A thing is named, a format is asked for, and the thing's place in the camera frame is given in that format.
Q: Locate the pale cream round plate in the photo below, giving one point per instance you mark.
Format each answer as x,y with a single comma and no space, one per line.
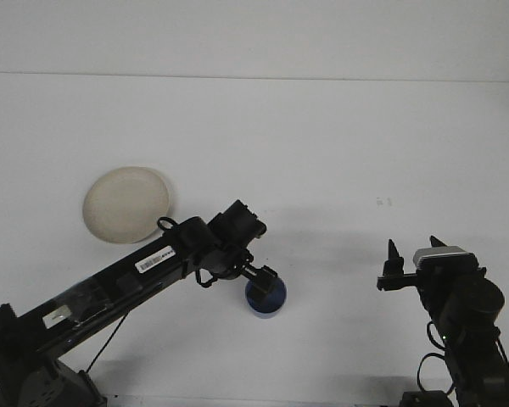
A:
123,203

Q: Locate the pale blue cup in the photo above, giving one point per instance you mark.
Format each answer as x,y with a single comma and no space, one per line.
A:
275,303

